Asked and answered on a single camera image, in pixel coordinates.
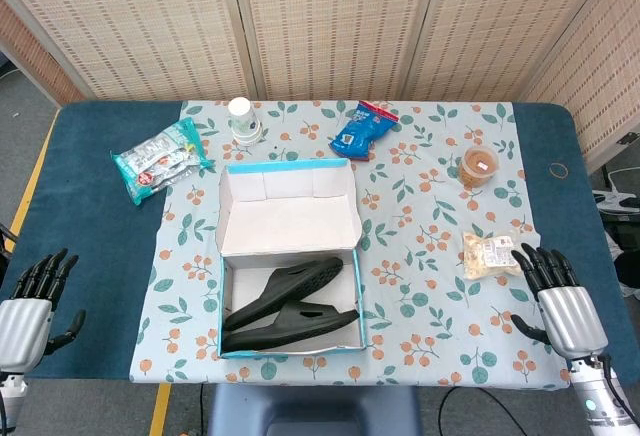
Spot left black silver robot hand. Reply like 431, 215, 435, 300
0, 248, 87, 375

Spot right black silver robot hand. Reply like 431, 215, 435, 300
510, 243, 610, 360

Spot black slipper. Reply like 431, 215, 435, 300
223, 256, 345, 330
221, 299, 361, 353

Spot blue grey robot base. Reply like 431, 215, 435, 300
206, 384, 421, 436

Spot blue shoe box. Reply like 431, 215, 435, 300
214, 158, 370, 360

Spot clear bag of beige snacks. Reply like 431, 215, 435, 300
461, 230, 525, 281

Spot white star chair base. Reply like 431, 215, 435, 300
592, 164, 640, 215

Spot floral patterned tablecloth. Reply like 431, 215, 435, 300
128, 100, 571, 387

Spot clear jar of rubber bands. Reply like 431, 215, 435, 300
458, 145, 500, 190

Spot teal silver snack bag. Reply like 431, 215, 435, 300
110, 116, 217, 207

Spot blue snack bag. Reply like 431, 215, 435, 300
328, 100, 400, 162

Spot stacked floral paper cups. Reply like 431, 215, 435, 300
227, 97, 264, 147

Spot woven folding screen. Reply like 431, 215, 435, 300
0, 0, 640, 170

